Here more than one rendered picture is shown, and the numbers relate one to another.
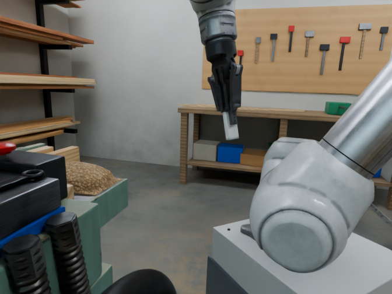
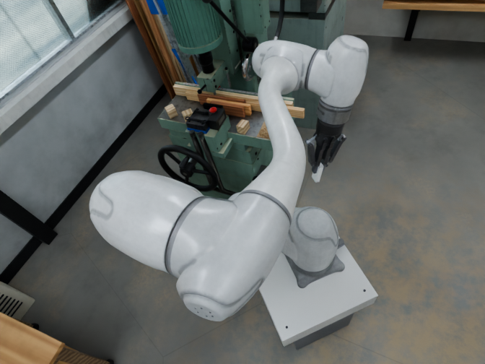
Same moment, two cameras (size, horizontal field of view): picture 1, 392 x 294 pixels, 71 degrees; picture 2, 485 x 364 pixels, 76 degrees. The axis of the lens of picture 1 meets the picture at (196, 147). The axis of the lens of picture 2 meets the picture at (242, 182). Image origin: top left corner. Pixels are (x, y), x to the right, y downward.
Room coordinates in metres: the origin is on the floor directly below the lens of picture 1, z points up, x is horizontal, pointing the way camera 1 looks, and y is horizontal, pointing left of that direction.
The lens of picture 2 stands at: (0.66, -0.74, 1.81)
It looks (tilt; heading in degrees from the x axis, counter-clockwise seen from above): 52 degrees down; 110
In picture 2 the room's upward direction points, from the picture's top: 14 degrees counter-clockwise
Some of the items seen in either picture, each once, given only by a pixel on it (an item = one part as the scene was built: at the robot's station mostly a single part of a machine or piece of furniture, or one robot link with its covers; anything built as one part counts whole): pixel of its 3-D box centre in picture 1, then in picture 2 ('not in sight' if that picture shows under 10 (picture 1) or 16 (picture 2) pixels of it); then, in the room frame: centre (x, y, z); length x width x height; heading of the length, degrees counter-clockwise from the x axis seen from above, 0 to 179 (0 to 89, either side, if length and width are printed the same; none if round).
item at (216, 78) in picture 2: not in sight; (213, 76); (0.22, 0.41, 1.03); 0.14 x 0.07 x 0.09; 75
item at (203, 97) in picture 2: not in sight; (221, 102); (0.25, 0.36, 0.93); 0.24 x 0.02 x 0.06; 165
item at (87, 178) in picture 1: (77, 172); (272, 123); (0.49, 0.22, 0.92); 0.14 x 0.09 x 0.04; 75
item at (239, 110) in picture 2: not in sight; (227, 108); (0.29, 0.31, 0.93); 0.16 x 0.02 x 0.05; 165
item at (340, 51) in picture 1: (289, 51); not in sight; (3.23, -1.01, 1.50); 2.00 x 0.04 x 0.90; 76
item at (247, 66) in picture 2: not in sight; (249, 66); (0.37, 0.48, 1.02); 0.12 x 0.03 x 0.12; 75
